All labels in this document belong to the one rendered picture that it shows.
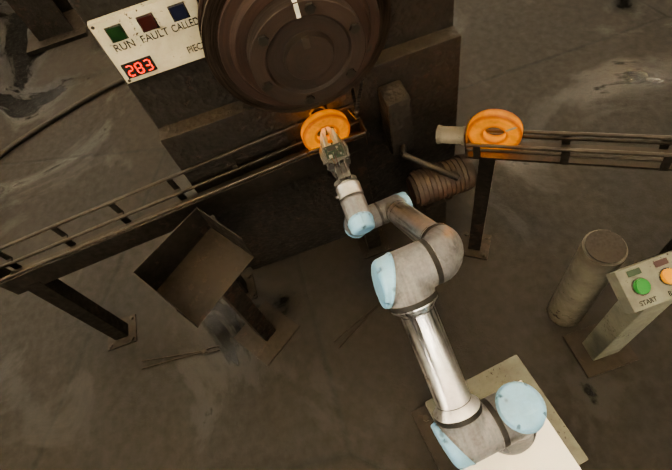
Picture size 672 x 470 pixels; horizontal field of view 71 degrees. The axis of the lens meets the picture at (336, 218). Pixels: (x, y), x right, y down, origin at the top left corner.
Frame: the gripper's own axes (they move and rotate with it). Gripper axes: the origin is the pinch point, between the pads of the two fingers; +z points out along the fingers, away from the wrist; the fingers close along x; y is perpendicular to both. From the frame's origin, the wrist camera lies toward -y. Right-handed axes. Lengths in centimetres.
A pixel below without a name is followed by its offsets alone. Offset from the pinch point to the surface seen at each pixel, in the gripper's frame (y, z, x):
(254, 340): -62, -48, 54
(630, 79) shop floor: -82, 12, -156
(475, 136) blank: 0.3, -18.7, -41.9
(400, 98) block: 6.0, -1.3, -24.1
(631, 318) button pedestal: -8, -83, -63
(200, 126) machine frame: 9.8, 9.9, 35.2
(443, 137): -2.3, -14.5, -33.7
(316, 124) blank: 5.0, 0.4, 2.3
